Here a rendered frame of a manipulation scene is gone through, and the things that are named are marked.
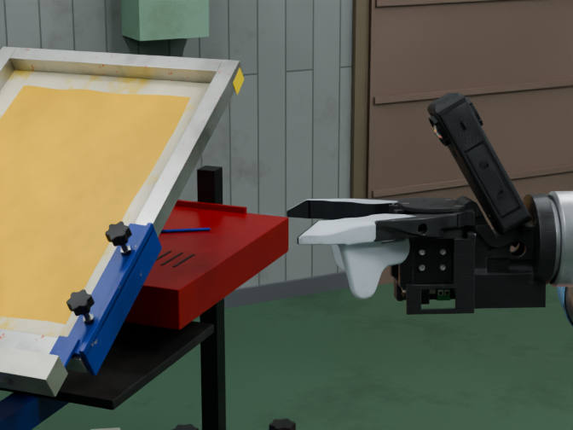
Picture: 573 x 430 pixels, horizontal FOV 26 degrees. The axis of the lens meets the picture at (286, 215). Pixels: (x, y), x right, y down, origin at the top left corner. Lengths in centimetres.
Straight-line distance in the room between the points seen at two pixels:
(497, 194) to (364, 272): 12
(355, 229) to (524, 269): 16
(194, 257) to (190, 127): 42
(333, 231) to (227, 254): 192
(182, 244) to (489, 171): 198
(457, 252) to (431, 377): 408
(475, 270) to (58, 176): 166
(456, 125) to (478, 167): 4
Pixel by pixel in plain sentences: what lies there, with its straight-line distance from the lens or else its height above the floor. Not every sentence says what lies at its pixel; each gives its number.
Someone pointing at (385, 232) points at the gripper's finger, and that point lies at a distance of 90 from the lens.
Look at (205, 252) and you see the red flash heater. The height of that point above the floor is 111.
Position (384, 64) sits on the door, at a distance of 583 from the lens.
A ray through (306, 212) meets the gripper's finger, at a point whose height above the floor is 166.
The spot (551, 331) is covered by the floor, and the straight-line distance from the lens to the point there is 559.
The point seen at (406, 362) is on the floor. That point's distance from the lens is 516.
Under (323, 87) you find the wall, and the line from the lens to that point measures 574.
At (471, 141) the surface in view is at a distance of 95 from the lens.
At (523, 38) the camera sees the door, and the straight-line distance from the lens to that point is 627.
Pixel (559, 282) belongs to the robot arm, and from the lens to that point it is 98.
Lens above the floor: 193
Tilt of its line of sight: 15 degrees down
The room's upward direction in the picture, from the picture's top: straight up
